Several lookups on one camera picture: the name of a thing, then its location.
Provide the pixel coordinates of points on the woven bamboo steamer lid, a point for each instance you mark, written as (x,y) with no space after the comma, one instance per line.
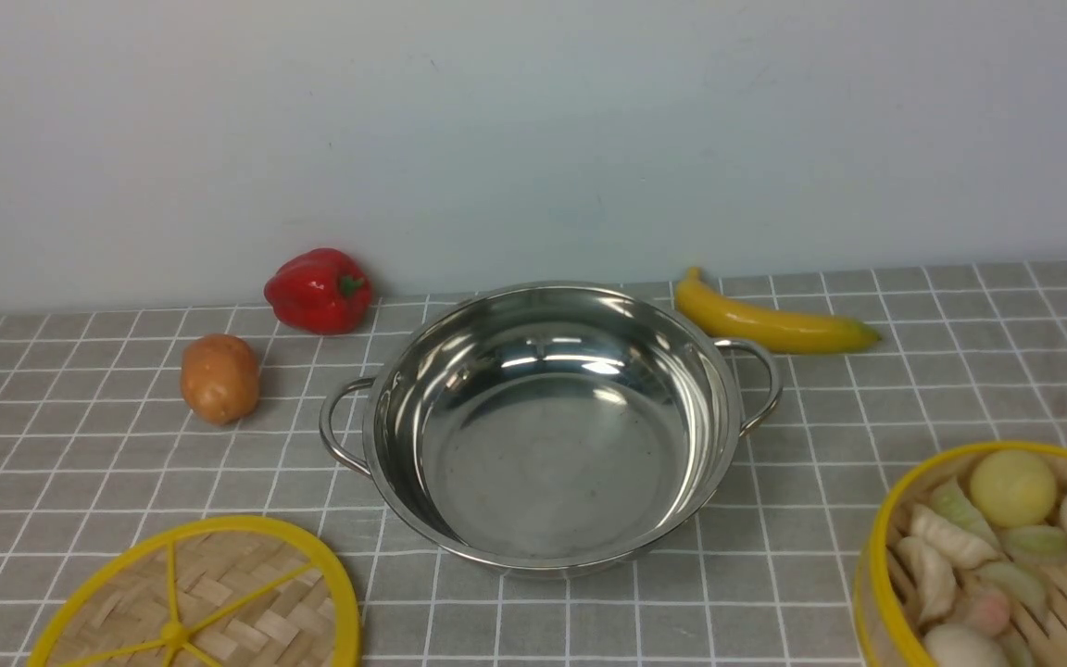
(237,590)

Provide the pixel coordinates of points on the yellow rimmed bamboo steamer basket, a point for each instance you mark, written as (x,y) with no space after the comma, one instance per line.
(904,588)

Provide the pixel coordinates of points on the stainless steel pot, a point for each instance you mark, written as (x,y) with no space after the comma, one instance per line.
(552,429)

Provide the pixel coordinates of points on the yellow banana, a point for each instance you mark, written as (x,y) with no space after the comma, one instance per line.
(781,332)

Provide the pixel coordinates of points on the red bell pepper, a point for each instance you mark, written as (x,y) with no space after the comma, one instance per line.
(323,291)

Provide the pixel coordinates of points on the brown potato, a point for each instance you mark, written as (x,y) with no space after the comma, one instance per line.
(220,378)

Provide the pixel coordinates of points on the green dumpling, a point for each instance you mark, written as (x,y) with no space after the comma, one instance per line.
(950,502)

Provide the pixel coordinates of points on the white dumpling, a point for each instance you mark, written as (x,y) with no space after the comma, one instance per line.
(963,549)

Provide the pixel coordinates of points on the grey checkered tablecloth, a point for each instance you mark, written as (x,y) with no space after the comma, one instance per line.
(98,450)

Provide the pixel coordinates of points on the yellow round bun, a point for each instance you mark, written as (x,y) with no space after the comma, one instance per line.
(1013,488)

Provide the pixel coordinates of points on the white bun at bottom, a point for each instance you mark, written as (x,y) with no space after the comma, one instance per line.
(955,644)

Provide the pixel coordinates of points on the pink dumpling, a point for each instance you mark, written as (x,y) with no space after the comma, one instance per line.
(986,609)

